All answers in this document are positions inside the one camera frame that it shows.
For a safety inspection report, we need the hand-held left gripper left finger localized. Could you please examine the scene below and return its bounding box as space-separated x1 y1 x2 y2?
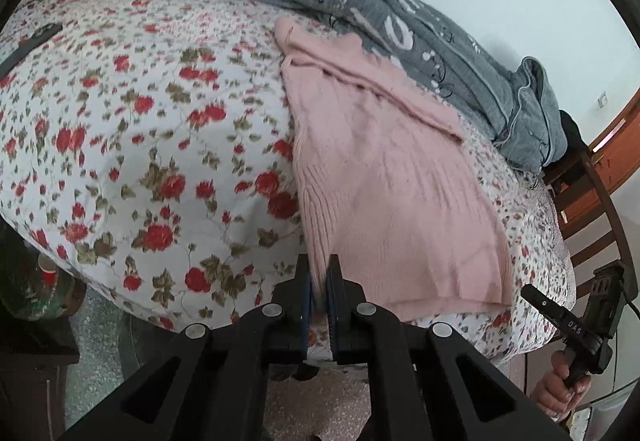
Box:
60 253 314 441

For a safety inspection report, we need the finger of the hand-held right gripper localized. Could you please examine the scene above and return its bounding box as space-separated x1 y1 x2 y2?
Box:
521 285 571 327

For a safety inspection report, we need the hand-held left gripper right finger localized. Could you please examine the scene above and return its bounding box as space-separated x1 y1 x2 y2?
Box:
324 254 571 441

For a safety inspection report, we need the pink knit sweater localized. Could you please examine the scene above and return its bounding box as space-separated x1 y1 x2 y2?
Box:
274 16 516 322

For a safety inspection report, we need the person's right hand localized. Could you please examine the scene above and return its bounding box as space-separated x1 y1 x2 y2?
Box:
530 350 593 422

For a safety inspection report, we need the black cloth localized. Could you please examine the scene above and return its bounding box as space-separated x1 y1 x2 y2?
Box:
557 110 593 157

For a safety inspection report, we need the orange wooden door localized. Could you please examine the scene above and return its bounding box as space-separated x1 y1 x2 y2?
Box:
587 86 640 177

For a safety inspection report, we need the floral bed sheet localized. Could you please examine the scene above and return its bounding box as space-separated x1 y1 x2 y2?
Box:
0 0 576 362

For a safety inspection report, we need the dark green round object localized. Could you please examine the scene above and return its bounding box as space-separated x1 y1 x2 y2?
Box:
0 241 87 322

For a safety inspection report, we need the dark wooden nightstand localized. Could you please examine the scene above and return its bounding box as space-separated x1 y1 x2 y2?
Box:
0 316 81 441

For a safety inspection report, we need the wooden bed frame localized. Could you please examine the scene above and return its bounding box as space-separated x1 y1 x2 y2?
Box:
542 141 631 287

